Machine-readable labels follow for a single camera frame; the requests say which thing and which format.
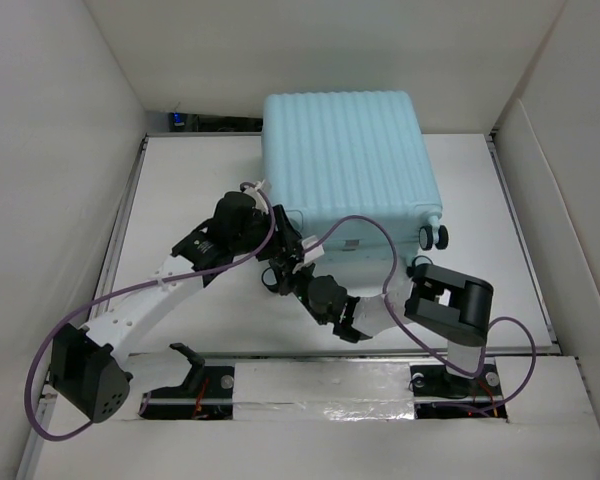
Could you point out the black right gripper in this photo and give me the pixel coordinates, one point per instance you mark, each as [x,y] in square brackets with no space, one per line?
[285,274]

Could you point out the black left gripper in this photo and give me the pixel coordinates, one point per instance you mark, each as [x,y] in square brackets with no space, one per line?
[284,240]

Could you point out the light blue hard-shell suitcase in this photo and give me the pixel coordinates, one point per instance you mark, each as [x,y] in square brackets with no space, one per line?
[352,169]

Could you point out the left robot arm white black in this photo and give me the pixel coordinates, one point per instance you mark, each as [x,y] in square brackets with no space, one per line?
[87,362]

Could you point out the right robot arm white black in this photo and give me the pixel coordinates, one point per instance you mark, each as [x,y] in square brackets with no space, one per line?
[450,304]

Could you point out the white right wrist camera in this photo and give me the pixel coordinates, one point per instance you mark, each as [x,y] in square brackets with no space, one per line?
[311,250]

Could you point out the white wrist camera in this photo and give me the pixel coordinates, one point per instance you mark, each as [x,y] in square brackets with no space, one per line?
[311,250]
[257,189]

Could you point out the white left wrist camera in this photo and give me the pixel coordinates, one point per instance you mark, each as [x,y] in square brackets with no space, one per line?
[257,189]

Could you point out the metal base rail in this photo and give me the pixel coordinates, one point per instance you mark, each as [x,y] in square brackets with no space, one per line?
[181,385]

